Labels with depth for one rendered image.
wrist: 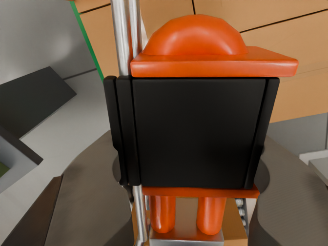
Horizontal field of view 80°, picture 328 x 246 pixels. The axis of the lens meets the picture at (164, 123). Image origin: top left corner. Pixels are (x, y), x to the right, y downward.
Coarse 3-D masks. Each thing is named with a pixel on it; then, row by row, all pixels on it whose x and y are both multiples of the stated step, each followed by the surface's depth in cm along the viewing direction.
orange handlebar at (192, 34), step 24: (168, 24) 10; (192, 24) 9; (216, 24) 9; (144, 48) 11; (168, 48) 10; (192, 48) 10; (216, 48) 10; (240, 48) 10; (168, 216) 16; (216, 216) 15
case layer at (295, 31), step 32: (96, 0) 68; (160, 0) 67; (192, 0) 69; (224, 0) 66; (256, 0) 66; (288, 0) 65; (320, 0) 65; (96, 32) 73; (256, 32) 70; (288, 32) 69; (320, 32) 69; (320, 64) 74; (288, 96) 80; (320, 96) 79
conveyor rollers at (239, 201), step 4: (128, 184) 107; (132, 192) 111; (236, 200) 110; (240, 200) 109; (236, 204) 110; (240, 204) 109; (240, 208) 114; (240, 212) 113; (244, 212) 113; (244, 220) 117; (244, 224) 117
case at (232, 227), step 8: (232, 200) 73; (232, 208) 70; (224, 216) 68; (232, 216) 68; (240, 216) 67; (136, 224) 72; (224, 224) 66; (232, 224) 65; (240, 224) 65; (136, 232) 69; (224, 232) 63; (232, 232) 63; (240, 232) 62; (136, 240) 66; (224, 240) 61; (232, 240) 61; (240, 240) 61
